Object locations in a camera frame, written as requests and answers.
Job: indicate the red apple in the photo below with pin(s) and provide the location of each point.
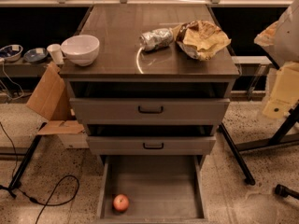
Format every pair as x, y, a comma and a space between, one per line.
121, 203

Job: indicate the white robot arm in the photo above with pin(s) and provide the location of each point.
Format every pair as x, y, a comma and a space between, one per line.
281, 41

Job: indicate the grey drawer cabinet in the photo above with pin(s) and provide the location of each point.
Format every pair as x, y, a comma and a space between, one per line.
146, 93

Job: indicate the top grey drawer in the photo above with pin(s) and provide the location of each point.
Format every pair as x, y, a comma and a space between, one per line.
149, 111

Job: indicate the middle grey drawer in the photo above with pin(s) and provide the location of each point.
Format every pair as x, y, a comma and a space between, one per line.
151, 145

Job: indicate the bottom open grey drawer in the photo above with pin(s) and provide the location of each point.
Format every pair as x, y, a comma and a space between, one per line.
160, 189

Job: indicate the crushed silver can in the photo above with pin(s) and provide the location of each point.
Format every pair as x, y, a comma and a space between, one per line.
156, 39

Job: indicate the crumpled brown chip bag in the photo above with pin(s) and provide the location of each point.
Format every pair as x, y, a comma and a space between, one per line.
200, 40

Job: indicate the white ceramic bowl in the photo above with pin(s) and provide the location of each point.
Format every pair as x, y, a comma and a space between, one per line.
81, 49

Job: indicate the brown cardboard box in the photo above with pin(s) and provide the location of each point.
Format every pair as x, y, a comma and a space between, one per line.
50, 101

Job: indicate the white paper cup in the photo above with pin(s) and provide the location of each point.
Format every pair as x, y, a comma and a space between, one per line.
55, 53

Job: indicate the blue patterned bowl right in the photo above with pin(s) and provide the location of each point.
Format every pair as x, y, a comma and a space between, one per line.
38, 55

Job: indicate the blue patterned bowl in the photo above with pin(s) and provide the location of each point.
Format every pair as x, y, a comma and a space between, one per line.
11, 53
38, 55

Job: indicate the blue patterned bowl left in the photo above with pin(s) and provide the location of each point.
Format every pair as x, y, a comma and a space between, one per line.
11, 53

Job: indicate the black table leg left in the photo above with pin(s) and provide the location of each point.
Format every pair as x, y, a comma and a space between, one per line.
16, 178

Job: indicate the black round floor object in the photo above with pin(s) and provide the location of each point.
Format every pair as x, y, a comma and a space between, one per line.
284, 192

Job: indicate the black table leg frame right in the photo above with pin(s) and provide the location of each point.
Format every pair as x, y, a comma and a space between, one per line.
281, 137

